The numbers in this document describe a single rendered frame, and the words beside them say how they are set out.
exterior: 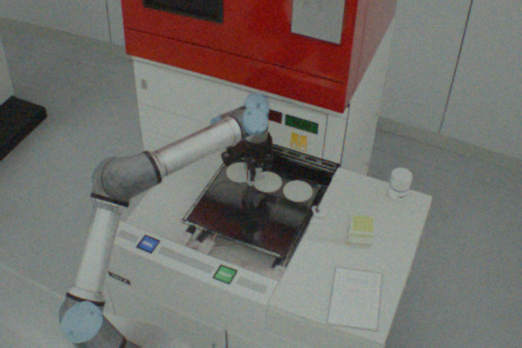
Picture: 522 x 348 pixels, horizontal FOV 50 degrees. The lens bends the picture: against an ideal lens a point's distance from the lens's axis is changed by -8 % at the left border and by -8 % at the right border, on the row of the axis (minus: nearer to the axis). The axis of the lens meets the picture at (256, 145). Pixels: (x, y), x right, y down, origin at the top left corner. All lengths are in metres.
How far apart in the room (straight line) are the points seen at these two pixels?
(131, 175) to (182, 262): 0.36
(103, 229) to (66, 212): 1.67
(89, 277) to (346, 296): 0.72
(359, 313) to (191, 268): 0.50
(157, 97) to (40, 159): 1.57
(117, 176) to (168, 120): 0.78
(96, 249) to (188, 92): 0.76
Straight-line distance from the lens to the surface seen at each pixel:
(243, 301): 1.74
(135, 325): 1.86
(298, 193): 2.08
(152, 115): 2.36
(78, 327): 1.57
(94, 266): 1.70
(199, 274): 1.77
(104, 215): 1.69
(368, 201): 2.00
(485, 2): 3.29
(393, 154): 3.69
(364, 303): 1.73
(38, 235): 3.28
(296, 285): 1.75
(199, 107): 2.20
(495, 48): 3.40
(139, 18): 2.06
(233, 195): 2.06
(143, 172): 1.57
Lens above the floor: 2.38
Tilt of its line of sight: 41 degrees down
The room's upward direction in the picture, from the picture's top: 2 degrees clockwise
